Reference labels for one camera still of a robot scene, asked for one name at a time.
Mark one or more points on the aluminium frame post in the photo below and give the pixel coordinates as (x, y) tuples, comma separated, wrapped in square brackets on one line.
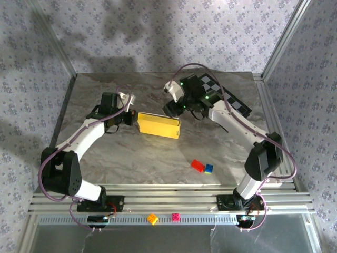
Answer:
[(284, 37), (54, 37)]

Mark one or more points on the blue green toy brick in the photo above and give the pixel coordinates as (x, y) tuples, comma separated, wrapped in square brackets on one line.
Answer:
[(209, 168)]

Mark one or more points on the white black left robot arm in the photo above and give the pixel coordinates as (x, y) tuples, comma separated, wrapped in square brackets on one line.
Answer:
[(79, 137)]

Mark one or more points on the black circuit board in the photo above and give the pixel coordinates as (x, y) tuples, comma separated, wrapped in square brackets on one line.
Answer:
[(96, 218), (245, 220)]

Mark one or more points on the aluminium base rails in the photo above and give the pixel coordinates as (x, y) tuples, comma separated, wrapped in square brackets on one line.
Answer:
[(171, 200)]

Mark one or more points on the orange toy brick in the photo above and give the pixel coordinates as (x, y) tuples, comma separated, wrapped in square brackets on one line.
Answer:
[(152, 218)]

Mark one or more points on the pink toy brick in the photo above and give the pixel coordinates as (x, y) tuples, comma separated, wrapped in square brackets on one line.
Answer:
[(176, 217)]

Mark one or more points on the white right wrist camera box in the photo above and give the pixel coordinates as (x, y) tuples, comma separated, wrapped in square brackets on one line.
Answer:
[(175, 91)]

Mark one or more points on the black left circuit board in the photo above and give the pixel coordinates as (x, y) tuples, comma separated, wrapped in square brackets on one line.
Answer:
[(96, 218)]

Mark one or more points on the black right circuit board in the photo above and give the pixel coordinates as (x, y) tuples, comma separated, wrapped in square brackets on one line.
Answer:
[(245, 220)]

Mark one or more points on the aluminium side rail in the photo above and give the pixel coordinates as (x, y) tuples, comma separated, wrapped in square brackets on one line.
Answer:
[(60, 118), (275, 113)]

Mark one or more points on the white yellow paper box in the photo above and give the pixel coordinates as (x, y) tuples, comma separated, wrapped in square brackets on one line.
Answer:
[(158, 126)]

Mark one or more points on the red toy brick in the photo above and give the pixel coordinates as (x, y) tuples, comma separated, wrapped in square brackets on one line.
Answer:
[(197, 165)]

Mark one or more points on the black white chessboard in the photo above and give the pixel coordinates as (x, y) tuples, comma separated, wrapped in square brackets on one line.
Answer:
[(209, 83)]

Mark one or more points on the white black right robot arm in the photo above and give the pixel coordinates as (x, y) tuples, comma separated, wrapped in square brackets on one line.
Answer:
[(231, 121)]

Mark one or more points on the glossy metal panel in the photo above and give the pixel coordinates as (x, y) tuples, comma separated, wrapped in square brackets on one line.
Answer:
[(158, 239)]

